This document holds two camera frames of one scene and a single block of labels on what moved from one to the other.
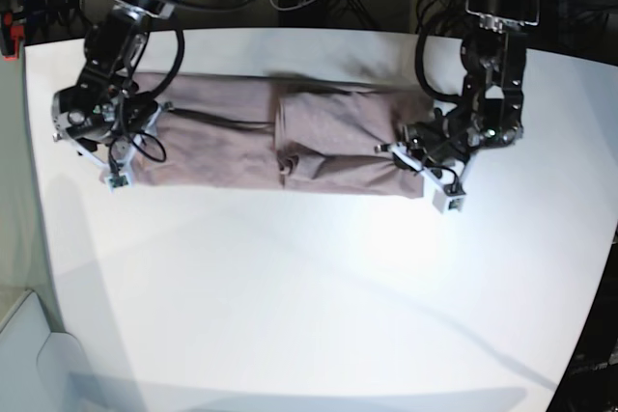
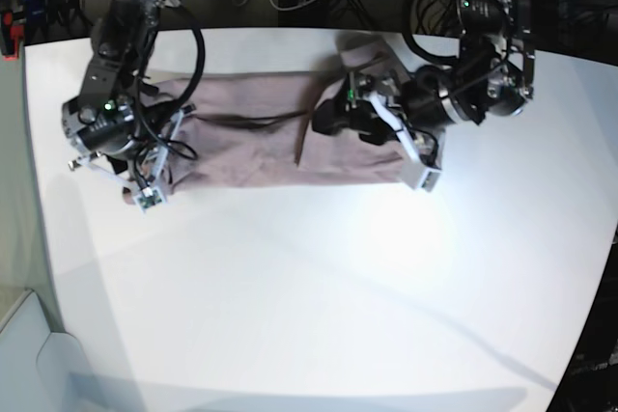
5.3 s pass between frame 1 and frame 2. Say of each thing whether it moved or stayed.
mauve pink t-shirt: moved
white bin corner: stayed
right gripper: moved
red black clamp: stayed
